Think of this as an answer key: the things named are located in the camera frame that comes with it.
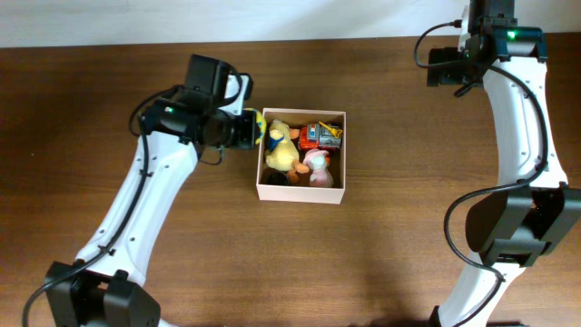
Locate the yellow letter ball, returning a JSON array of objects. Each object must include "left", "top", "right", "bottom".
[{"left": 244, "top": 108, "right": 267, "bottom": 145}]

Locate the yellow plush duck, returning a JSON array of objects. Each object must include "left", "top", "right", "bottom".
[{"left": 265, "top": 119, "right": 310, "bottom": 184}]

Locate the black round cap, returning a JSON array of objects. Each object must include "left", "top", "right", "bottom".
[{"left": 264, "top": 172, "right": 290, "bottom": 186}]

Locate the red grey toy truck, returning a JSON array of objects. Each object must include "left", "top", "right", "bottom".
[{"left": 299, "top": 122, "right": 343, "bottom": 151}]

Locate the pink hat duck figurine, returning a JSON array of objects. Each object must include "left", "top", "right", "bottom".
[{"left": 303, "top": 148, "right": 334, "bottom": 188}]

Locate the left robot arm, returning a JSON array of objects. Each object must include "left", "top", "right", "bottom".
[{"left": 22, "top": 54, "right": 266, "bottom": 327}]

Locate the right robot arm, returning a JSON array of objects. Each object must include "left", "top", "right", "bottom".
[{"left": 425, "top": 0, "right": 580, "bottom": 326}]

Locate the pink open cardboard box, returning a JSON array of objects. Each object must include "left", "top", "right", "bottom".
[{"left": 256, "top": 108, "right": 347, "bottom": 204}]

